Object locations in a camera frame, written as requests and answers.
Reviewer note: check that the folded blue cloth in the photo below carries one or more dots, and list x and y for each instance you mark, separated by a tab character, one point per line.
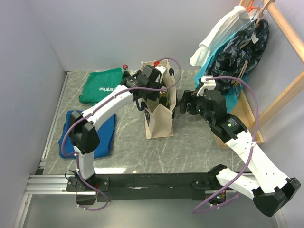
105	133

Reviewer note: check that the wooden clothes rack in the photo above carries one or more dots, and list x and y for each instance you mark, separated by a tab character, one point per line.
278	80

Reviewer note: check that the beige canvas tote bag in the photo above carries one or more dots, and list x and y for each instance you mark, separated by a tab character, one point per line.
159	119

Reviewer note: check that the white hanging shirt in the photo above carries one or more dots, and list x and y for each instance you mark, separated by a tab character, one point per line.
224	28

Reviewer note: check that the folded green t-shirt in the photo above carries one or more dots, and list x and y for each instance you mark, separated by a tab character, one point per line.
99	85

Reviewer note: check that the teal hanging shirt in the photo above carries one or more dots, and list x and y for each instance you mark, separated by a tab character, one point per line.
230	96

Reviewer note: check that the red cap cola bottle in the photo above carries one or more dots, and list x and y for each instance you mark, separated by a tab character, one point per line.
126	72

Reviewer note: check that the dark patterned hanging shirt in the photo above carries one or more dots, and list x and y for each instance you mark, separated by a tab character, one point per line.
245	46

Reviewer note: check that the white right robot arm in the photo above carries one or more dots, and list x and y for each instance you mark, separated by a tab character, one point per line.
270	189

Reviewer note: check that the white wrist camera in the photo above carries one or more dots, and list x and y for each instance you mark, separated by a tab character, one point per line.
162	70
206	83

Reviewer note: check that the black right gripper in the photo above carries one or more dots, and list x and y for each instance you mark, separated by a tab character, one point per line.
194	98

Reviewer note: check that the orange plastic hanger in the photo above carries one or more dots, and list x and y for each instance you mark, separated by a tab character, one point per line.
250	7

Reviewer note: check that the aluminium frame rail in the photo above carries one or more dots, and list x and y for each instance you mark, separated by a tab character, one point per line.
45	203

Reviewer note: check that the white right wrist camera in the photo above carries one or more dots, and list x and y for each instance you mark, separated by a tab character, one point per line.
206	83

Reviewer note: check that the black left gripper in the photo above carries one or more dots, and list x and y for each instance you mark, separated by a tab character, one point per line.
153	97

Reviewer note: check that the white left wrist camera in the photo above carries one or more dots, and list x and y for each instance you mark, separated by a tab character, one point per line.
162	70

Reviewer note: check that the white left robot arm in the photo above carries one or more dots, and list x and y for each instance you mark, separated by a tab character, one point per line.
84	137

